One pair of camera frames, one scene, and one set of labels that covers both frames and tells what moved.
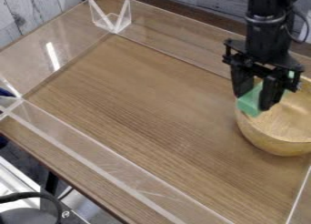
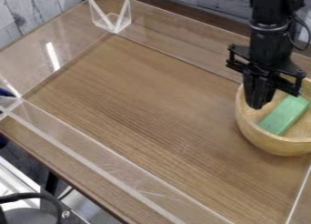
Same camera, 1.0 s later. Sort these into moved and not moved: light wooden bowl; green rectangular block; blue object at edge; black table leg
Moved: green rectangular block
Not moved: blue object at edge; black table leg; light wooden bowl
